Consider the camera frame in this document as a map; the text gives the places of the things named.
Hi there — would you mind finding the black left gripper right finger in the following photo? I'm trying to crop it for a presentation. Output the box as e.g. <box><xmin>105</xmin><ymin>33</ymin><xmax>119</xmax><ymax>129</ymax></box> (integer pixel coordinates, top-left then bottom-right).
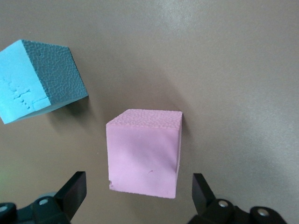
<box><xmin>186</xmin><ymin>173</ymin><xmax>287</xmax><ymax>224</ymax></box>

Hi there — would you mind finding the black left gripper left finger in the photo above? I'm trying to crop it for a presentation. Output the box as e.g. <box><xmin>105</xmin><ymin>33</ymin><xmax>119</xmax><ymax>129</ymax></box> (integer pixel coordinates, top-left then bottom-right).
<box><xmin>0</xmin><ymin>171</ymin><xmax>87</xmax><ymax>224</ymax></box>

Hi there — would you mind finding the pale pink foam cube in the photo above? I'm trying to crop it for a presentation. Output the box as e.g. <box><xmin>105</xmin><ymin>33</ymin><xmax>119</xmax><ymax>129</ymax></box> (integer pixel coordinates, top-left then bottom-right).
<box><xmin>106</xmin><ymin>108</ymin><xmax>183</xmax><ymax>199</ymax></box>

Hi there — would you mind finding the cyan foam cube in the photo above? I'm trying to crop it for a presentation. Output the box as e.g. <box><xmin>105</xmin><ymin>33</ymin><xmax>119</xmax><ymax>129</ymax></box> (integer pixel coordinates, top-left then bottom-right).
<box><xmin>0</xmin><ymin>39</ymin><xmax>89</xmax><ymax>124</ymax></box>

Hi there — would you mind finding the table cover sheet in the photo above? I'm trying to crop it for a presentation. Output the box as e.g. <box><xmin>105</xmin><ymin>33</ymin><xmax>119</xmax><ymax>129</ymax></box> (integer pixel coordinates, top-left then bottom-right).
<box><xmin>0</xmin><ymin>0</ymin><xmax>299</xmax><ymax>224</ymax></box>

